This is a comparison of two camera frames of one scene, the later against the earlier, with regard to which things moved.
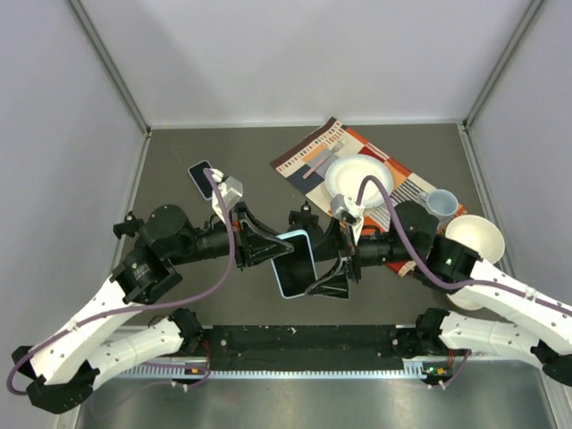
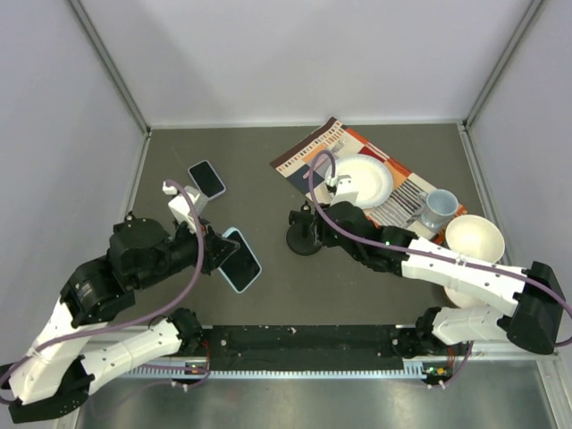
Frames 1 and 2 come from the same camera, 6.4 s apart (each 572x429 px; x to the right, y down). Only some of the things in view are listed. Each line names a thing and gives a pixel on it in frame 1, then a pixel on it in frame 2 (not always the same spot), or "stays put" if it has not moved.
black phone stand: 305,220 stays put
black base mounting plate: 300,348 stays put
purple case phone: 197,174 stays put
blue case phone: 297,269 to 241,267
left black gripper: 255,242 to 216,249
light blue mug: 441,203 stays put
